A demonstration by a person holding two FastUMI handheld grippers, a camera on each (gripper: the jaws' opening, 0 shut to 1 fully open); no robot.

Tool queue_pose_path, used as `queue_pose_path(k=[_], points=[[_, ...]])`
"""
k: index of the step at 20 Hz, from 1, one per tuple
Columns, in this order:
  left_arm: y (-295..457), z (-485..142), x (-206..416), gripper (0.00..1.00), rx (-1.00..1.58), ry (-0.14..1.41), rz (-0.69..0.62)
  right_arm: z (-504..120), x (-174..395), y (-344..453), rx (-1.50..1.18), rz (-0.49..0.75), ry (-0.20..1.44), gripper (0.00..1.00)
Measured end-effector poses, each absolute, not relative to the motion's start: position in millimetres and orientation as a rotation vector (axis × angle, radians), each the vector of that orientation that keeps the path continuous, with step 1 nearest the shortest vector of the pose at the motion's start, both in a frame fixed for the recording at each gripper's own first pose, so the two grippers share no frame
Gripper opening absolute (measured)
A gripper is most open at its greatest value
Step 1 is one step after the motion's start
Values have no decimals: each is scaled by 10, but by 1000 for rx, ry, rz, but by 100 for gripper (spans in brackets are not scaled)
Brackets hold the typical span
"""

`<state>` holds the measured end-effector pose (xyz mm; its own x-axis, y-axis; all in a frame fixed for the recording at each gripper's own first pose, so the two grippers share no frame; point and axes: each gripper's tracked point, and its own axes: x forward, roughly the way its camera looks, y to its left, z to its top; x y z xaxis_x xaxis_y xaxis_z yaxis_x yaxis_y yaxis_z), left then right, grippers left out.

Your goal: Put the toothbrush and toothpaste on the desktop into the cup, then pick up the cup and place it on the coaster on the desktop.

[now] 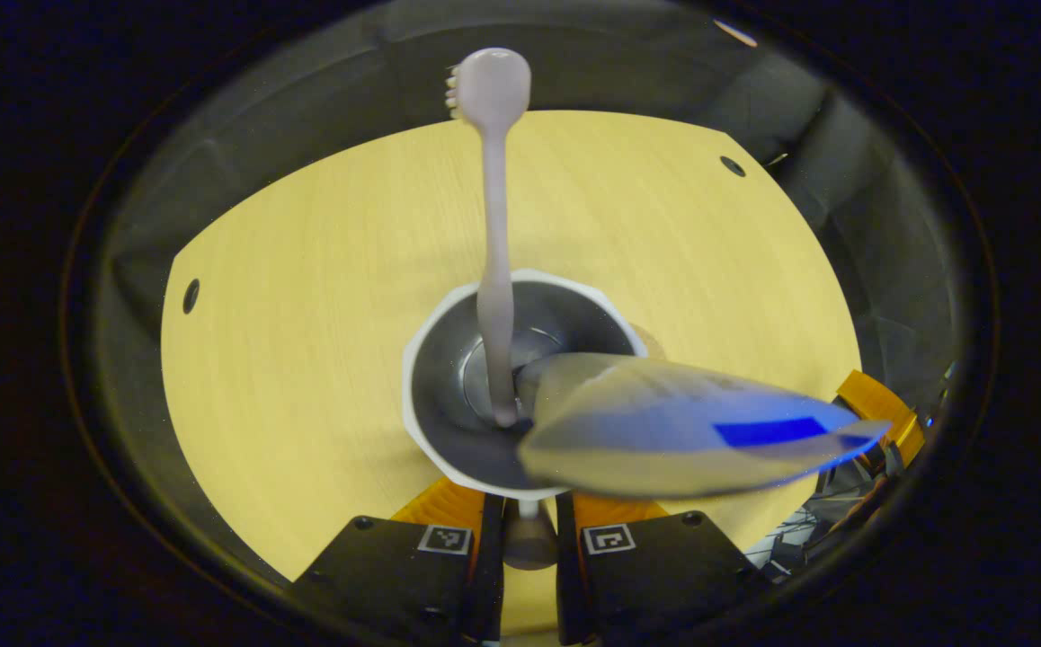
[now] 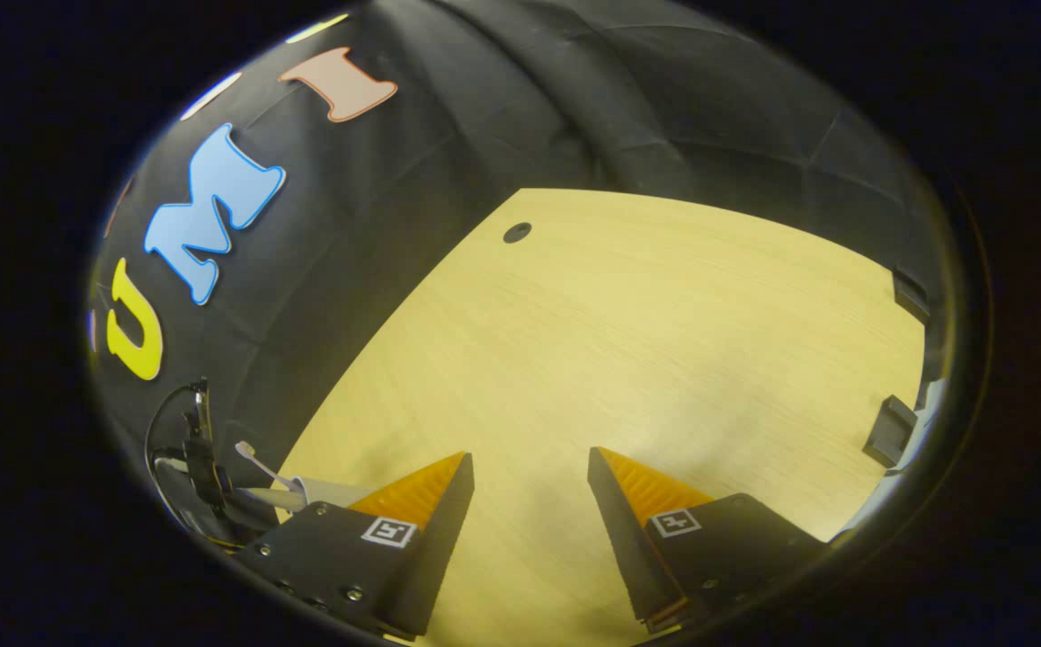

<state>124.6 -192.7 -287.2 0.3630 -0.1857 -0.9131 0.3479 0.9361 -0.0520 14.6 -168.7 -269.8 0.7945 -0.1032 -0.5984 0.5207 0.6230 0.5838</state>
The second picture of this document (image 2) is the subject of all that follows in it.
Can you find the black backdrop cloth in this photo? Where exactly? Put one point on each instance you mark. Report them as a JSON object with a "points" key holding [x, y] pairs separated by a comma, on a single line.
{"points": [[449, 135]]}

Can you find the light wooden desktop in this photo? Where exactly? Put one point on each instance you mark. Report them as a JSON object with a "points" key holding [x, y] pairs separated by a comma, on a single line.
{"points": [[619, 341]]}

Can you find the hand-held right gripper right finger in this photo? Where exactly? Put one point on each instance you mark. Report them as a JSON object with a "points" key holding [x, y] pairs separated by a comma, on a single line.
{"points": [[633, 557]]}

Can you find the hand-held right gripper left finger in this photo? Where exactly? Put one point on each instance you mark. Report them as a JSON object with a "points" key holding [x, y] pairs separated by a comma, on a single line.
{"points": [[435, 557]]}

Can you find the white toothbrush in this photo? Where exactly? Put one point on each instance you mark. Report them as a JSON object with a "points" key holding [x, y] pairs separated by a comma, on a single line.
{"points": [[245, 447]]}

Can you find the black desk edge clamp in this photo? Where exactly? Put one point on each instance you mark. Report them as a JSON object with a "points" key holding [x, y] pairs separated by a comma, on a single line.
{"points": [[889, 431], [911, 296]]}

